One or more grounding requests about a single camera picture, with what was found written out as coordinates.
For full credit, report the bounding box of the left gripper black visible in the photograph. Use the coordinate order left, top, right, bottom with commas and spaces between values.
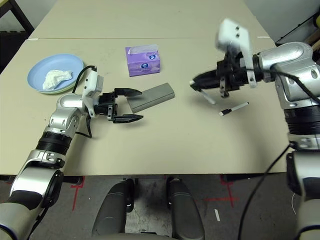
94, 87, 144, 125

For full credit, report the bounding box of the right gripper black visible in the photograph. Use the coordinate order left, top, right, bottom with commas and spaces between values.
190, 53, 251, 98

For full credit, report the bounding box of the white marker pen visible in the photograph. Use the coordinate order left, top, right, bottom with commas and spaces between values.
219, 101, 250, 117
189, 79, 216, 105

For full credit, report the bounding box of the grey glasses case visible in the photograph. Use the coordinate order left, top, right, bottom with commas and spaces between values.
127, 83, 175, 114

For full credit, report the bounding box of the white tissue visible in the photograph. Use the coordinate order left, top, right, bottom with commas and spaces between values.
42, 69, 73, 90

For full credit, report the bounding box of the blue plastic plate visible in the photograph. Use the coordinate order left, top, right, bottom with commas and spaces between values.
26, 54, 85, 93

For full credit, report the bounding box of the purple tissue box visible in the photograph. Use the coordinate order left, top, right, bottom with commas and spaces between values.
124, 44, 161, 78

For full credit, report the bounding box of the red floor tape cross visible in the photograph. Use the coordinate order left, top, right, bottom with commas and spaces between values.
70, 176, 86, 211
203, 182, 240, 208

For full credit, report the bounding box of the grey left robot leg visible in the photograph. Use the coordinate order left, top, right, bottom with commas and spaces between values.
91, 177, 138, 237

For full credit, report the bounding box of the grey robot leg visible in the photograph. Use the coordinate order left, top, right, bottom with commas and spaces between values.
91, 177, 138, 237
166, 176, 206, 240

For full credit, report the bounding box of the grey right robot leg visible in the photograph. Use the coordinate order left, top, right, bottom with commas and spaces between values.
166, 176, 206, 240

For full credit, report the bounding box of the black foam floor mat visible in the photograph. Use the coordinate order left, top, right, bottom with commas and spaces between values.
0, 29, 30, 75

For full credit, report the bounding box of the black framed yellow edged table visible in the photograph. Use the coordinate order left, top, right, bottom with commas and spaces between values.
0, 0, 35, 32

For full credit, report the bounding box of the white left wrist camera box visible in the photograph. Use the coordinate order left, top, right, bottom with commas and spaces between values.
81, 70, 105, 118

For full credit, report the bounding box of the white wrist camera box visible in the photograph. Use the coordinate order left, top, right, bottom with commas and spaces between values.
81, 70, 105, 118
215, 17, 257, 89

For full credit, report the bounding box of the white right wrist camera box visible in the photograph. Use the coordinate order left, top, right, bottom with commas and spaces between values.
215, 17, 257, 89

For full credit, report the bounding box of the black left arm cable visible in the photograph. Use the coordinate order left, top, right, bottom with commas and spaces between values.
72, 65, 98, 139

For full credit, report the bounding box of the wooden furniture frame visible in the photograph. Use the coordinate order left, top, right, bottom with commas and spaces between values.
304, 32, 320, 48

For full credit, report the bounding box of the thin white floor wire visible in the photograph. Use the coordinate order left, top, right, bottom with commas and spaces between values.
290, 192, 300, 216

